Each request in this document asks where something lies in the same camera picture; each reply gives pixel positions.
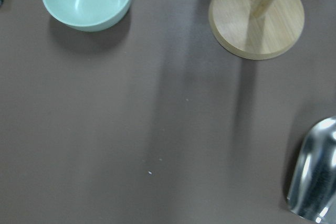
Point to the wooden mug tree stand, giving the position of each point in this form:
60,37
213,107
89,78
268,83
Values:
256,29

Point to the metal scoop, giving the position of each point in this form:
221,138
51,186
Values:
311,193

